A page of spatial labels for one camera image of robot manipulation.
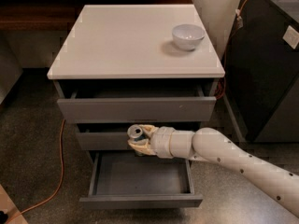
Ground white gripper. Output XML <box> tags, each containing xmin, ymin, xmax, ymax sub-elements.
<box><xmin>128</xmin><ymin>124</ymin><xmax>175</xmax><ymax>159</ymax></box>

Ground silver blue redbull can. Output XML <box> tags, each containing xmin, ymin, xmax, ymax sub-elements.
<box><xmin>127</xmin><ymin>124</ymin><xmax>147</xmax><ymax>156</ymax></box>

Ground grey bottom drawer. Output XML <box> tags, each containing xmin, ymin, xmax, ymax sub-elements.
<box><xmin>80</xmin><ymin>151</ymin><xmax>203</xmax><ymax>209</ymax></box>

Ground grey drawer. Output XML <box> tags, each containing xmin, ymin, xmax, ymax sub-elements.
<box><xmin>75</xmin><ymin>122</ymin><xmax>205</xmax><ymax>151</ymax></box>
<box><xmin>58</xmin><ymin>96</ymin><xmax>216</xmax><ymax>123</ymax></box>
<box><xmin>80</xmin><ymin>151</ymin><xmax>203</xmax><ymax>209</ymax></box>

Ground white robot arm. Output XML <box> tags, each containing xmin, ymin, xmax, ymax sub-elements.
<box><xmin>127</xmin><ymin>124</ymin><xmax>299</xmax><ymax>217</ymax></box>

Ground grey top drawer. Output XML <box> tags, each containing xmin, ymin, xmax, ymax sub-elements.
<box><xmin>58</xmin><ymin>96</ymin><xmax>216</xmax><ymax>123</ymax></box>

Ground grey middle drawer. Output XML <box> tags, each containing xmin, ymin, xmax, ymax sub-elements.
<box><xmin>75</xmin><ymin>122</ymin><xmax>205</xmax><ymax>151</ymax></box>

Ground white top drawer cabinet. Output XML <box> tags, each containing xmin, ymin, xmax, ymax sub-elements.
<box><xmin>46</xmin><ymin>4</ymin><xmax>226</xmax><ymax>165</ymax></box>

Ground white ceramic bowl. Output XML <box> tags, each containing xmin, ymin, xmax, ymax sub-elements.
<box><xmin>172</xmin><ymin>24</ymin><xmax>206</xmax><ymax>50</ymax></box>

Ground dark grey cabinet right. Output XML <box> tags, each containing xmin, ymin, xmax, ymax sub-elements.
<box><xmin>225</xmin><ymin>0</ymin><xmax>299</xmax><ymax>143</ymax></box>

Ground wooden board corner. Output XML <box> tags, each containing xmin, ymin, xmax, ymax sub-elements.
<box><xmin>0</xmin><ymin>185</ymin><xmax>28</xmax><ymax>224</ymax></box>

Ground dark wooden shelf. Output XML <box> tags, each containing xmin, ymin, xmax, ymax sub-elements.
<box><xmin>0</xmin><ymin>0</ymin><xmax>192</xmax><ymax>31</ymax></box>

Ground orange floor cable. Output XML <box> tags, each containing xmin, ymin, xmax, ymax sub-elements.
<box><xmin>4</xmin><ymin>119</ymin><xmax>66</xmax><ymax>224</ymax></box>

